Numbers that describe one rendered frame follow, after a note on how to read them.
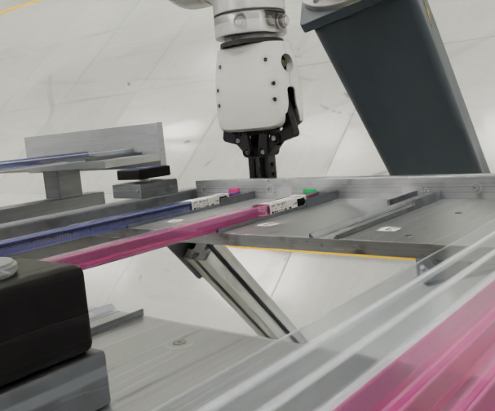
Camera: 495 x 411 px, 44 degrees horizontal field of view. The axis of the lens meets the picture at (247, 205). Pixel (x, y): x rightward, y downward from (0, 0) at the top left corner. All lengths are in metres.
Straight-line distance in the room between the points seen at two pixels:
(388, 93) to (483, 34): 0.97
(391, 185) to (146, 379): 0.44
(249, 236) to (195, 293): 1.29
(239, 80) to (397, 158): 0.54
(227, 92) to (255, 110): 0.05
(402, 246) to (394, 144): 0.77
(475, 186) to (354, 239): 0.19
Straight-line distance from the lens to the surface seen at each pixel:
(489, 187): 0.58
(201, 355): 0.24
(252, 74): 0.71
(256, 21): 0.71
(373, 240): 0.42
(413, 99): 1.11
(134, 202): 0.70
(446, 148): 1.19
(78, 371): 0.20
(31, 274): 0.19
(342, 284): 1.53
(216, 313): 1.68
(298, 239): 0.45
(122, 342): 0.26
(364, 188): 0.63
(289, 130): 0.71
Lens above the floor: 1.16
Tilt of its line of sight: 38 degrees down
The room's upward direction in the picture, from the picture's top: 38 degrees counter-clockwise
